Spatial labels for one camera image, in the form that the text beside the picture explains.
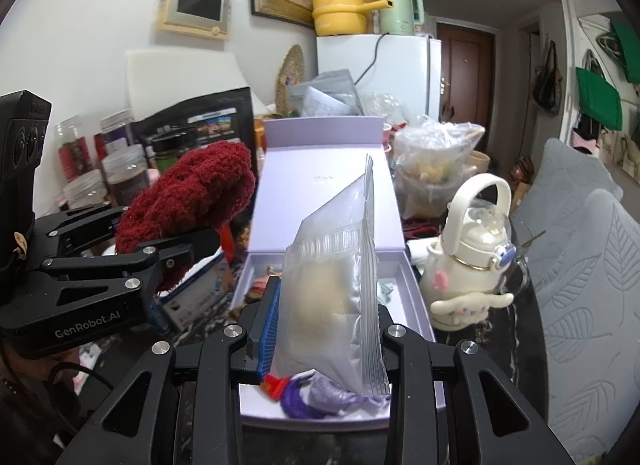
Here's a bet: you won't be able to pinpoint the lavender gift box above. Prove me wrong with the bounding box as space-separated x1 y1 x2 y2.
230 116 448 431

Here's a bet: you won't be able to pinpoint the yellow pot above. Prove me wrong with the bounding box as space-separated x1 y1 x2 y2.
311 0 393 37

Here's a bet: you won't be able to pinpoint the white fridge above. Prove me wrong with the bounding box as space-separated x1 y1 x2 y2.
315 34 443 123

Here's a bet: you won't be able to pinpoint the clear zip bag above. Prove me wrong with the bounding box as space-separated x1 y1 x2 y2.
272 154 392 398

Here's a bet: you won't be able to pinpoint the blue white medicine box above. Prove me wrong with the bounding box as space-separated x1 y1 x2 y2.
150 255 233 331

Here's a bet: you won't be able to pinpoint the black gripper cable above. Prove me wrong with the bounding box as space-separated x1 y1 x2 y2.
47 359 116 396

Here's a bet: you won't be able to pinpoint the purple drawstring pouch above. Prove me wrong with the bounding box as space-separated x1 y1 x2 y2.
280 372 391 418

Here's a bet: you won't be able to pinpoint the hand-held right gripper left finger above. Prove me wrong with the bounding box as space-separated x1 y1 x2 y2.
55 275 283 465

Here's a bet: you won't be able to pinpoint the brown door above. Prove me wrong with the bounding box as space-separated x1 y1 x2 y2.
436 22 496 143

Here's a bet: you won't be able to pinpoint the clear jar with brown contents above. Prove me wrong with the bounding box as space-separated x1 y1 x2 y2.
102 144 151 206

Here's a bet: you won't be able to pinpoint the clear jar with red contents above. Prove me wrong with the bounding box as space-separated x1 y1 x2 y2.
54 115 88 181

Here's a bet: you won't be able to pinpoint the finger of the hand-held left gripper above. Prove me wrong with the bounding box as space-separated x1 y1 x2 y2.
35 202 126 258
42 228 221 296

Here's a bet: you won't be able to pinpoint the green jar with black lid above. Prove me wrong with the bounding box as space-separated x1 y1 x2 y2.
150 132 198 171

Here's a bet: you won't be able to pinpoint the black power cable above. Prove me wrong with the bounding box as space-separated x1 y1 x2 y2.
354 32 391 86

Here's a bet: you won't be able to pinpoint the glass mug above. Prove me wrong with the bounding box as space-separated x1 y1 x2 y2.
492 218 532 296

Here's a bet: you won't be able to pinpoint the clear plastic food bag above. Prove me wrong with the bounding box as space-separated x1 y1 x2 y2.
392 115 486 218

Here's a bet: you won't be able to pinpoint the black printed bag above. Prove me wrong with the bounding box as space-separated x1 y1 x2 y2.
131 86 258 176

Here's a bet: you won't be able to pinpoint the beige cup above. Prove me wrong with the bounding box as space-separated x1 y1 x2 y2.
467 151 491 176

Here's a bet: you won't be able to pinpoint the woven straw mat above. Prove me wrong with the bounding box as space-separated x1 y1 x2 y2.
274 44 306 116

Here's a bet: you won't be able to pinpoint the grey plastic parcel bag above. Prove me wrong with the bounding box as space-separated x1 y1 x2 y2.
285 69 361 118

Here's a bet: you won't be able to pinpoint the green electric kettle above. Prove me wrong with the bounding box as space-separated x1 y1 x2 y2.
376 0 426 36

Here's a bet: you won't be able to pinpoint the dark hanging handbag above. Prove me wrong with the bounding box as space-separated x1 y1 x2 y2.
532 40 566 113

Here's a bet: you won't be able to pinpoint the dark red knitted scrunchie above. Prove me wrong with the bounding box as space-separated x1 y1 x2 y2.
115 141 257 293

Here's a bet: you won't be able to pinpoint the cream cartoon water bottle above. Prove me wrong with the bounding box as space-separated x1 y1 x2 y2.
419 176 516 330

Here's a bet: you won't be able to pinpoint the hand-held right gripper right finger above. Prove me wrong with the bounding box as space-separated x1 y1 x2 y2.
375 302 576 465

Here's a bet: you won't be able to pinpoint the clear jar with purple contents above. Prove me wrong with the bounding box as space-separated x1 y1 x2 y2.
99 109 136 146

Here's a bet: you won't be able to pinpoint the green tote bag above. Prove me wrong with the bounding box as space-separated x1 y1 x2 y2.
611 20 640 83
575 66 623 130

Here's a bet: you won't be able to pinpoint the red foil packet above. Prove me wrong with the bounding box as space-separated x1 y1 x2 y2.
260 372 291 402

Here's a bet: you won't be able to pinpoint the brown orange candy wrappers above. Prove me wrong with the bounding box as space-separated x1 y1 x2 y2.
248 272 281 303

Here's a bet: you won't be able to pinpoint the cream wall intercom panel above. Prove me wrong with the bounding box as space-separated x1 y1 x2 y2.
155 0 233 41

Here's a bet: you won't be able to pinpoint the grey leaf pattern chair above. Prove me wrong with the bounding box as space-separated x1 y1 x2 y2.
520 188 640 463
510 138 625 226

